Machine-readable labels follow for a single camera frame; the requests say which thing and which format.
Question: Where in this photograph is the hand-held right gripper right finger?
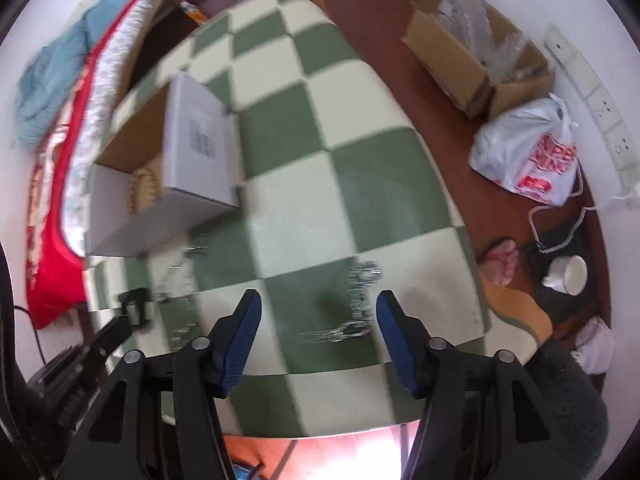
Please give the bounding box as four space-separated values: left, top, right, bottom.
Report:
376 289 566 480

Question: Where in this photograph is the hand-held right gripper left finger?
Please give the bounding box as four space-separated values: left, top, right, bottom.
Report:
60 289 263 480

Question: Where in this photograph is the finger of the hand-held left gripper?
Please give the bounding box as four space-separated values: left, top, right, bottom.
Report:
90 287 153 356

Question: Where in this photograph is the silver chain necklace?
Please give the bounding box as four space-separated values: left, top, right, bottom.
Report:
300 257 383 343
155 245 208 311

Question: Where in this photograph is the white cardboard box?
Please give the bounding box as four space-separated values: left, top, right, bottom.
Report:
85 71 242 258

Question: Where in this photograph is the red blanket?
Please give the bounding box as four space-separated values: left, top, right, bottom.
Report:
25 0 166 331

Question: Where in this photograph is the pink slipper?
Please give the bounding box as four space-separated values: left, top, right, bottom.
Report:
477 237 521 288

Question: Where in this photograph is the dark cloth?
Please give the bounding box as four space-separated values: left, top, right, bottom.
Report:
520 225 601 341

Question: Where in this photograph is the green and cream checkered tablecloth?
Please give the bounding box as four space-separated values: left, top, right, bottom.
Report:
82 0 556 438

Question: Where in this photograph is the dark grey fleece clothing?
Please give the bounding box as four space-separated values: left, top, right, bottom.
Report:
520 335 611 480

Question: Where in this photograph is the white cup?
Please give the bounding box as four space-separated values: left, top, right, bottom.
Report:
542 255 588 295

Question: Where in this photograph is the white crumpled paper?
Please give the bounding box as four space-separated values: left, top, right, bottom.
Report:
575 316 615 376

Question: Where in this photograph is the white plastic bag red print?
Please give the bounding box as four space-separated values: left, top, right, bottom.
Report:
469 92 583 207

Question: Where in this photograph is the white fringed quilt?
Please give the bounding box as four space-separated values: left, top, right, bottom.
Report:
62 0 166 256

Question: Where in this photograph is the light blue towel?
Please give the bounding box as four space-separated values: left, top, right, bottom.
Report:
15 0 166 148

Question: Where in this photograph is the brown cardboard box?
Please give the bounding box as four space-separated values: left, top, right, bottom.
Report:
402 0 556 121

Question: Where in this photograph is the orange packet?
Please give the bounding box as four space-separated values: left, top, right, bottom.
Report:
180 0 206 28

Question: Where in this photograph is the white power strip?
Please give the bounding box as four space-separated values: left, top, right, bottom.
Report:
544 25 640 186

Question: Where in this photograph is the clear bubble wrap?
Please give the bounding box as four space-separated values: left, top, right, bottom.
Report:
437 0 551 83

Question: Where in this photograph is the black cable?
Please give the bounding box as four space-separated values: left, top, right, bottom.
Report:
12 305 48 361

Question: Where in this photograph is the beige beaded bracelet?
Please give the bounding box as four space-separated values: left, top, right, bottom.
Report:
127 166 163 216

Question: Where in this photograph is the white cable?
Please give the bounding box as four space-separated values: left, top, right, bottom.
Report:
529 160 626 256

